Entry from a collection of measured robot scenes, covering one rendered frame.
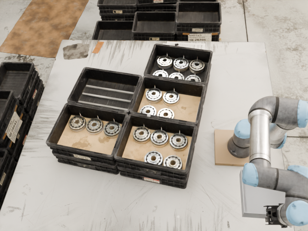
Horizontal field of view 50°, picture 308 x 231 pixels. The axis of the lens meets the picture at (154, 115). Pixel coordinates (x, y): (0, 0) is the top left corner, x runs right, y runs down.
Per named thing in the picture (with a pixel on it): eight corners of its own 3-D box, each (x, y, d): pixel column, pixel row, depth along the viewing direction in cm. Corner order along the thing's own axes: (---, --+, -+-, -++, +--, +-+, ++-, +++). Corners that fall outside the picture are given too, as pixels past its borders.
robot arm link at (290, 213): (316, 200, 103) (315, 228, 101) (303, 203, 114) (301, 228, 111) (290, 195, 104) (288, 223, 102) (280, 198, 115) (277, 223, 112)
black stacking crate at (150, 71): (211, 63, 225) (212, 51, 216) (204, 96, 209) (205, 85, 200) (155, 56, 233) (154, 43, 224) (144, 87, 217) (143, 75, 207)
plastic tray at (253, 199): (299, 178, 149) (303, 173, 145) (308, 221, 137) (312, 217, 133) (239, 174, 151) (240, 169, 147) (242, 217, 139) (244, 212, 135)
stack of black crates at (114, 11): (142, 14, 366) (139, -14, 339) (139, 32, 349) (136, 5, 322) (107, 14, 370) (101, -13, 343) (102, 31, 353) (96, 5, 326)
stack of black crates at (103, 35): (138, 38, 344) (136, 20, 325) (135, 58, 326) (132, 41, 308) (101, 38, 348) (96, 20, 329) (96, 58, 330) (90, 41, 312)
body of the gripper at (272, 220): (262, 205, 130) (271, 203, 118) (285, 205, 129) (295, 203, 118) (264, 225, 127) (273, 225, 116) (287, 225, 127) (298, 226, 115)
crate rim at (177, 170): (197, 127, 184) (197, 124, 183) (187, 174, 168) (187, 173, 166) (129, 115, 192) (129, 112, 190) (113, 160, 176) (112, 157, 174)
